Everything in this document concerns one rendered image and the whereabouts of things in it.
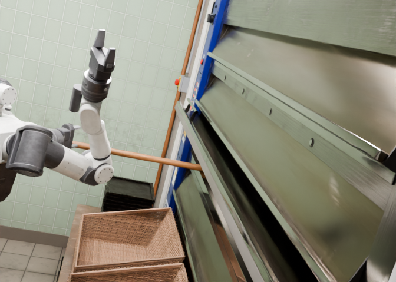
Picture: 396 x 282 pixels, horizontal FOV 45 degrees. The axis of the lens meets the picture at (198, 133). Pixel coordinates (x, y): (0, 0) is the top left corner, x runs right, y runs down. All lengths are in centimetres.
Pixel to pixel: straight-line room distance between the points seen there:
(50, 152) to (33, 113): 195
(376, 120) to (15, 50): 287
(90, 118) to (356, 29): 90
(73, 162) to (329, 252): 97
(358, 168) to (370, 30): 29
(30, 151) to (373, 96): 103
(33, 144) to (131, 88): 194
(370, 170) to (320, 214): 19
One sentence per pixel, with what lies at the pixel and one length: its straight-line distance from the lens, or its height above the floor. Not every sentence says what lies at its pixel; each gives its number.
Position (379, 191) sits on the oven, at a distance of 91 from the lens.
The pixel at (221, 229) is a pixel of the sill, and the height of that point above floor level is 116.
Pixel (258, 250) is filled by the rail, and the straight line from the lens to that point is 103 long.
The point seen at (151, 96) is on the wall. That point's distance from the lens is 347.
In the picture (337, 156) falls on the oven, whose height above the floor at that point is 166.
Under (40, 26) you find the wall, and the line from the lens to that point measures 346.
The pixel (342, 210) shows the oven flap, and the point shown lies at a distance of 104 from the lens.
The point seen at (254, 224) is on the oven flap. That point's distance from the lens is 125.
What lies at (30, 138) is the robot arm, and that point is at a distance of 159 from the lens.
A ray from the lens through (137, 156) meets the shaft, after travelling 228.
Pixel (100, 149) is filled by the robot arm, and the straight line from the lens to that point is 173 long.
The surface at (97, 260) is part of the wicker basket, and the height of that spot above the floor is 59.
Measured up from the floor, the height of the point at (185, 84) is 147.
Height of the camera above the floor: 186
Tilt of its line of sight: 13 degrees down
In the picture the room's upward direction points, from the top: 14 degrees clockwise
